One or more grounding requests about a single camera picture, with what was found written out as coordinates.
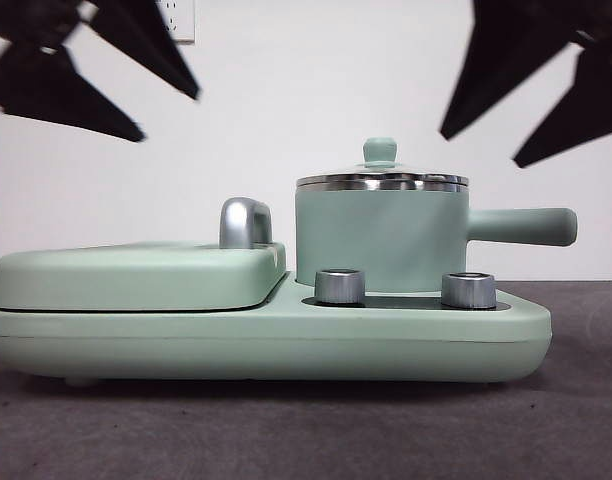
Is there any glass lid with green knob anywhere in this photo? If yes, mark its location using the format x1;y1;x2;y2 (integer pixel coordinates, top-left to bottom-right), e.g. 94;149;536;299
295;137;471;187

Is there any mint green griddle cover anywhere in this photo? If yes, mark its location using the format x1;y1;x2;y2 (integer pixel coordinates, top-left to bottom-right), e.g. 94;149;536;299
0;241;287;314

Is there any silver control knob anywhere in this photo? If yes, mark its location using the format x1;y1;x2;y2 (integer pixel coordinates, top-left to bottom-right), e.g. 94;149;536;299
313;268;366;305
440;271;496;308

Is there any mint green breakfast machine base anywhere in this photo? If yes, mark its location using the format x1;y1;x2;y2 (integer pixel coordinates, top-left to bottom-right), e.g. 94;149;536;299
0;272;553;387

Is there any white wall socket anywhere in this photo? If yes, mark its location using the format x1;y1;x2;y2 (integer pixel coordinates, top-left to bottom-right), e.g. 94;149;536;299
155;0;196;45

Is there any silver griddle cover handle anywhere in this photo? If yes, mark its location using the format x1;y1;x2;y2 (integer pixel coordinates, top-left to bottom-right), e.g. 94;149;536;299
218;197;274;250

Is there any mint green pot with handle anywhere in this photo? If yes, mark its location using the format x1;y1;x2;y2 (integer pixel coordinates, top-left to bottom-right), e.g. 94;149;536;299
294;182;579;294

